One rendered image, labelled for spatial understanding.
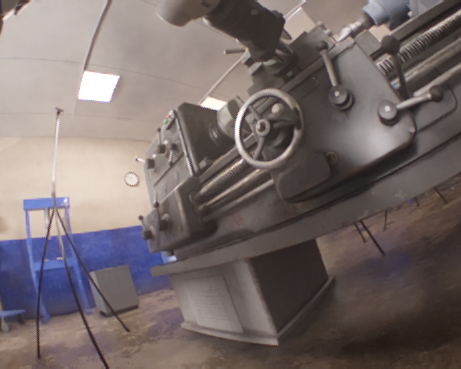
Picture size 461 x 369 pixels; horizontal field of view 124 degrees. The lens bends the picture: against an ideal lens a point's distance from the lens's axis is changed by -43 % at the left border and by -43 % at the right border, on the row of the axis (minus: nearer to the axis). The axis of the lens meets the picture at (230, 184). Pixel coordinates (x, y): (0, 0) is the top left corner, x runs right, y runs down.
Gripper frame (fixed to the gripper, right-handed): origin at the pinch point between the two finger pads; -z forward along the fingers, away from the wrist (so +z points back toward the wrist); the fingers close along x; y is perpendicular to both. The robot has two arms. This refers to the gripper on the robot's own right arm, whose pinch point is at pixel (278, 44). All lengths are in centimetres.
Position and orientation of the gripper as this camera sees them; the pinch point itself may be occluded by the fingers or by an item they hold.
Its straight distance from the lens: 50.8
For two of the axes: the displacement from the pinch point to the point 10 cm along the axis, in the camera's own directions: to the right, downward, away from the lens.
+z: -7.1, 0.4, -7.1
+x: -3.0, 8.8, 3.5
